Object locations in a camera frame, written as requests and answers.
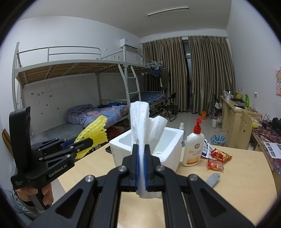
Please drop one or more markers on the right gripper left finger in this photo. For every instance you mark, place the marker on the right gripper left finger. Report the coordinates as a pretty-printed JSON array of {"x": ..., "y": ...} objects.
[{"x": 94, "y": 201}]

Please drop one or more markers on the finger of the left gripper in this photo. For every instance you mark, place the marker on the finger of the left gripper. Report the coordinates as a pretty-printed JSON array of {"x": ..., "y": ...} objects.
[
  {"x": 81, "y": 145},
  {"x": 67, "y": 143}
]

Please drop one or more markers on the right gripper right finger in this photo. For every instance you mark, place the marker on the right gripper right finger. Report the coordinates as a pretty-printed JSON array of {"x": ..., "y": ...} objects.
[{"x": 188, "y": 201}]

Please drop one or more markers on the grey sock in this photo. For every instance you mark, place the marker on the grey sock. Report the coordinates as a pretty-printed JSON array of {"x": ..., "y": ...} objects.
[{"x": 213, "y": 179}]

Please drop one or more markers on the white tissue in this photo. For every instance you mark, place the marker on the white tissue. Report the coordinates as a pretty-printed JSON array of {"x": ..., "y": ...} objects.
[{"x": 145, "y": 131}]

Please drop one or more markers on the person's left hand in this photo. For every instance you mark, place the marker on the person's left hand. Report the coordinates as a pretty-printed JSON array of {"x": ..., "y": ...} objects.
[{"x": 27, "y": 191}]

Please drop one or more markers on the blue patterned quilt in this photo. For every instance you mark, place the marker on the blue patterned quilt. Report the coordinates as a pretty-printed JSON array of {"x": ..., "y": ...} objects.
[{"x": 86, "y": 114}]

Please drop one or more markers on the black smartphone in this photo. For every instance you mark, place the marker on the black smartphone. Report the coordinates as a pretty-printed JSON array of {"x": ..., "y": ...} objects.
[{"x": 108, "y": 149}]

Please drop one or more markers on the red snack packet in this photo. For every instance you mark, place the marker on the red snack packet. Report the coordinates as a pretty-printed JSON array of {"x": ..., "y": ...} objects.
[{"x": 215, "y": 164}]

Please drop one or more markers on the white lotion pump bottle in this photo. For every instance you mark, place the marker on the white lotion pump bottle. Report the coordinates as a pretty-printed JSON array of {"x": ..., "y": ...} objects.
[{"x": 193, "y": 146}]

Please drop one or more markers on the blue white sachet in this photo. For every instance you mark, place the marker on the blue white sachet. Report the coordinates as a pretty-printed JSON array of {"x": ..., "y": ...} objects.
[{"x": 206, "y": 151}]

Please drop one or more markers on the white metal bunk bed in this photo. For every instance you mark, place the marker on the white metal bunk bed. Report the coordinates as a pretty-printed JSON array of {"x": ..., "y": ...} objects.
[{"x": 52, "y": 79}]

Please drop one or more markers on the orange snack packet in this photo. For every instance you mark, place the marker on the orange snack packet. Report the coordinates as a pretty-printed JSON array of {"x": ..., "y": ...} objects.
[{"x": 220, "y": 155}]

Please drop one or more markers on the blue waste basket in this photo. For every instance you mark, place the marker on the blue waste basket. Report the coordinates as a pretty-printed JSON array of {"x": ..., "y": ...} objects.
[{"x": 218, "y": 139}]

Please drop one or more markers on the orange container on floor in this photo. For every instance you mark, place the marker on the orange container on floor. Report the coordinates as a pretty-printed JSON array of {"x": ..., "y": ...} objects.
[{"x": 203, "y": 115}]

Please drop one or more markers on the wooden smiley chair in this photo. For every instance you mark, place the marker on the wooden smiley chair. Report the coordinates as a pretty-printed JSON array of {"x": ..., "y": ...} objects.
[{"x": 244, "y": 132}]

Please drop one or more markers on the black folding chair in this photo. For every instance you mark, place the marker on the black folding chair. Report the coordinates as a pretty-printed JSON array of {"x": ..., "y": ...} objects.
[{"x": 169, "y": 108}]

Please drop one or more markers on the printed paper sheet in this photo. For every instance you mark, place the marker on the printed paper sheet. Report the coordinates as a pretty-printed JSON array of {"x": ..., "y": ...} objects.
[{"x": 274, "y": 149}]

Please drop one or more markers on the patterned cloth covered desk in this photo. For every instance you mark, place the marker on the patterned cloth covered desk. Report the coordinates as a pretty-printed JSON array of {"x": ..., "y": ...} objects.
[{"x": 267, "y": 140}]

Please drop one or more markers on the wooden desk with drawers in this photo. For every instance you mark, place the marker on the wooden desk with drawers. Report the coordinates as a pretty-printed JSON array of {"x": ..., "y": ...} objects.
[{"x": 231, "y": 119}]

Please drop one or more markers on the hanging dark clothes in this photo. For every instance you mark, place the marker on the hanging dark clothes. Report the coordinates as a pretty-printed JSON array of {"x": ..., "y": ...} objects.
[{"x": 163, "y": 75}]

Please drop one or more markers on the green spray bottle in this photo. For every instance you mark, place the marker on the green spray bottle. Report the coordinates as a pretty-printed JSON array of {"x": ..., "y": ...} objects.
[{"x": 247, "y": 102}]

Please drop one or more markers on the white air conditioner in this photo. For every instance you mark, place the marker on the white air conditioner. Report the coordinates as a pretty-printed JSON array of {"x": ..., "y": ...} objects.
[{"x": 125, "y": 43}]

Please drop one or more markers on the brown curtains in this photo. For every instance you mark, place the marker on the brown curtains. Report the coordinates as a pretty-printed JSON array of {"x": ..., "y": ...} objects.
[{"x": 199, "y": 68}]

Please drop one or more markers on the ceiling tube light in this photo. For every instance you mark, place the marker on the ceiling tube light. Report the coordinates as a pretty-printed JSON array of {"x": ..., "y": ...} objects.
[{"x": 178, "y": 9}]

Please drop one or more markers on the anime wall poster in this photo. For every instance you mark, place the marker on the anime wall poster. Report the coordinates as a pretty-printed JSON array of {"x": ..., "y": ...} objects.
[{"x": 278, "y": 82}]

